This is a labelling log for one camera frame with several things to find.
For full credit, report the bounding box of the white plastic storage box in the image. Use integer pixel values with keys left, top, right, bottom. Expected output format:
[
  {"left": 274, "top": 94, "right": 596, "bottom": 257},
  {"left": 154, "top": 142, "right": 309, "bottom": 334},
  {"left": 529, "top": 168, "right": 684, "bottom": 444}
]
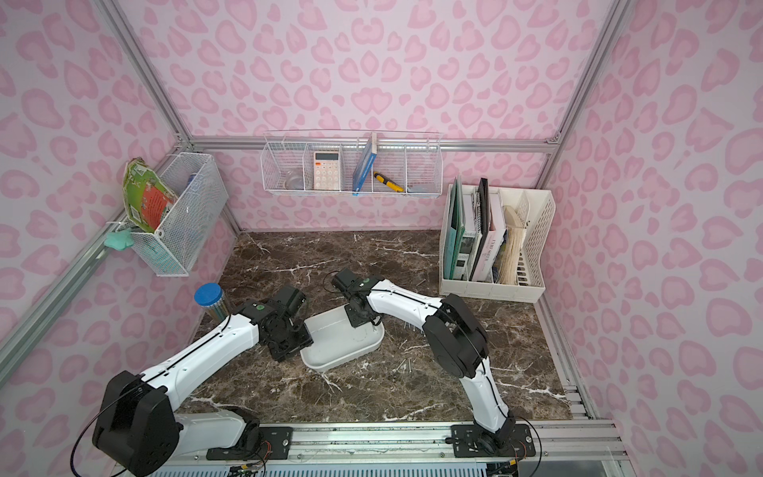
[{"left": 300, "top": 307, "right": 385, "bottom": 373}]

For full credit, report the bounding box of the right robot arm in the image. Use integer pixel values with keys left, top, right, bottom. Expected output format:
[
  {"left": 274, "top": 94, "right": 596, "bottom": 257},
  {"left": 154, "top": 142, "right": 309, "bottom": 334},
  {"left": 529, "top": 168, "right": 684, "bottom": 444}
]
[{"left": 332, "top": 268, "right": 516, "bottom": 455}]

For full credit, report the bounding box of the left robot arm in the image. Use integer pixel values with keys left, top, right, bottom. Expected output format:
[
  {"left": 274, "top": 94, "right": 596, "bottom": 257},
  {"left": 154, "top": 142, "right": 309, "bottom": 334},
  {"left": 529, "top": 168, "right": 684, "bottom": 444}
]
[{"left": 91, "top": 283, "right": 313, "bottom": 476}]

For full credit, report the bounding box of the blue lid clear jar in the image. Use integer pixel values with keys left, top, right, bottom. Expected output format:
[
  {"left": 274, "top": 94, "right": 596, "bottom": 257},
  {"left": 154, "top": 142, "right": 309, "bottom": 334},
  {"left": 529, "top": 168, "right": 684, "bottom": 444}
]
[{"left": 194, "top": 282, "right": 230, "bottom": 322}]

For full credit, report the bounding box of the green folder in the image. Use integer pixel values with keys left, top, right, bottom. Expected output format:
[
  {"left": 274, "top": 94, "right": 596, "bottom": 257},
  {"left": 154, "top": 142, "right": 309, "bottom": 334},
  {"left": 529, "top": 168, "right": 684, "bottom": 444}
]
[{"left": 443, "top": 176, "right": 464, "bottom": 279}]

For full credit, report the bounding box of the yellow utility knife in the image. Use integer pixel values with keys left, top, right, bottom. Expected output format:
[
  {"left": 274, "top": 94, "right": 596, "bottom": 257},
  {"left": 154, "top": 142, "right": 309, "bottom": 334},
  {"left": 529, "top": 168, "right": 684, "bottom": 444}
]
[{"left": 374, "top": 172, "right": 405, "bottom": 193}]

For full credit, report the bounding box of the white mesh side basket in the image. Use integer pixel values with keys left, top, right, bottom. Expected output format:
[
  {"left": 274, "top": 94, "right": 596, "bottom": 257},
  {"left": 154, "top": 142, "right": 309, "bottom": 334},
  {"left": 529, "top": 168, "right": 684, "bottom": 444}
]
[{"left": 131, "top": 152, "right": 229, "bottom": 277}]

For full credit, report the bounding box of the clear tape roll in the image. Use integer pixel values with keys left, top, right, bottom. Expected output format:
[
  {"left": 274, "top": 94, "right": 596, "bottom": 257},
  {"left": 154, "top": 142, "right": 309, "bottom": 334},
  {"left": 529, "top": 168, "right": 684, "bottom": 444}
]
[{"left": 283, "top": 169, "right": 306, "bottom": 191}]

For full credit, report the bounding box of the blue book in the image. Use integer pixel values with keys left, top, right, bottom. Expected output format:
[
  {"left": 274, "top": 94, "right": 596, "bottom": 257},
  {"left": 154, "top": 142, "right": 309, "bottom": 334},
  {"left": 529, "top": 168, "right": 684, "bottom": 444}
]
[{"left": 352, "top": 131, "right": 378, "bottom": 193}]

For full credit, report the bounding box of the white pink calculator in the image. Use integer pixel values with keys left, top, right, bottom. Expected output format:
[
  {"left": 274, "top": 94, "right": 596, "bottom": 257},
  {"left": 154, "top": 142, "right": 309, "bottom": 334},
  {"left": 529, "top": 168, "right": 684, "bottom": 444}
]
[{"left": 313, "top": 151, "right": 342, "bottom": 191}]

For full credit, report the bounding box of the white desk file organizer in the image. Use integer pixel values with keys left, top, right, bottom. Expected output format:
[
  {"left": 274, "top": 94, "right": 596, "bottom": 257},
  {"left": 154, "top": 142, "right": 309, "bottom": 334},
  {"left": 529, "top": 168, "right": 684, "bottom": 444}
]
[{"left": 439, "top": 184, "right": 556, "bottom": 304}]

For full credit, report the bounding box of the pink white book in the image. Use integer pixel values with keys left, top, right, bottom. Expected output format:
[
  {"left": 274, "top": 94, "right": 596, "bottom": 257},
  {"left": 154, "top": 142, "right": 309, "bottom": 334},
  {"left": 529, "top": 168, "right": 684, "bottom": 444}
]
[{"left": 472, "top": 192, "right": 506, "bottom": 282}]

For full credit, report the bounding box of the black binder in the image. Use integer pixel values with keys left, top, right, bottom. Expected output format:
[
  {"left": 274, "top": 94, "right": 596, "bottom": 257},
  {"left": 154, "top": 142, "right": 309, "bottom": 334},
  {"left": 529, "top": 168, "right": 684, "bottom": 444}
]
[{"left": 468, "top": 177, "right": 489, "bottom": 280}]

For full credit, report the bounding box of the beige woven fan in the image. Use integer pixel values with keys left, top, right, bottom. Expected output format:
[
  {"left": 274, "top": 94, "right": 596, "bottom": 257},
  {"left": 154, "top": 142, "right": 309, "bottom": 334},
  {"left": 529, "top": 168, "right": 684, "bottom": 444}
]
[{"left": 499, "top": 206, "right": 527, "bottom": 285}]

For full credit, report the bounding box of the teal rubber toy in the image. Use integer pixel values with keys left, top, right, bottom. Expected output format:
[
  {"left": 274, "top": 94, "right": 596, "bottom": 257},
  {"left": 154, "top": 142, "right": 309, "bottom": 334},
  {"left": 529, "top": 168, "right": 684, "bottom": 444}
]
[{"left": 103, "top": 230, "right": 134, "bottom": 252}]

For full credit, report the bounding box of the green red circuit board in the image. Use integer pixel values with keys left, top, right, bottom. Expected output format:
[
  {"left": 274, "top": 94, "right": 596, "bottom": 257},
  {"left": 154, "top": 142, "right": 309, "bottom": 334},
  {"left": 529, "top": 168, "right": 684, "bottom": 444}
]
[{"left": 122, "top": 157, "right": 178, "bottom": 234}]

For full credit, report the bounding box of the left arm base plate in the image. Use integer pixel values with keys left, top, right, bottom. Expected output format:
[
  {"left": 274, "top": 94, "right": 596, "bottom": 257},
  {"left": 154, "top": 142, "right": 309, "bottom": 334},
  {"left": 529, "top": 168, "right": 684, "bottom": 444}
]
[{"left": 206, "top": 427, "right": 294, "bottom": 461}]

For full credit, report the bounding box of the white wire wall basket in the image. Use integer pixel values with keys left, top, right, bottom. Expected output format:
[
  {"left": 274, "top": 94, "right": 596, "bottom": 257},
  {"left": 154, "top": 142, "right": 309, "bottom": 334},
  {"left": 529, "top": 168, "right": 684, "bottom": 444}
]
[{"left": 260, "top": 130, "right": 443, "bottom": 197}]

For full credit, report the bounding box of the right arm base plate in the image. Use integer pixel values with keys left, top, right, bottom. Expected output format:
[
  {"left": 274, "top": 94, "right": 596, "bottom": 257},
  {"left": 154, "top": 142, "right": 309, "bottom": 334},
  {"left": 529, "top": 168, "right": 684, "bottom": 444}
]
[{"left": 445, "top": 425, "right": 536, "bottom": 459}]

